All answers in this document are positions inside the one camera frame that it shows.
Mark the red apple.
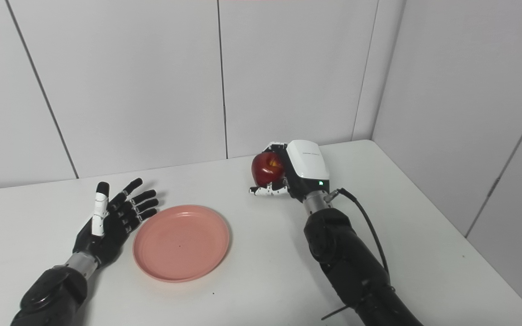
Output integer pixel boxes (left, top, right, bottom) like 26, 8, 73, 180
251, 152, 287, 187

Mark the pink round plate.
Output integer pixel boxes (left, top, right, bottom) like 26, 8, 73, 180
133, 205, 231, 283

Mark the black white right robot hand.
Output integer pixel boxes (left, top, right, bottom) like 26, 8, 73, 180
249, 140, 330, 200

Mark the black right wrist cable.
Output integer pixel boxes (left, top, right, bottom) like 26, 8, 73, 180
320, 188, 396, 321

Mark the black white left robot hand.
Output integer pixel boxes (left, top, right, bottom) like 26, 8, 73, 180
72, 177, 160, 268

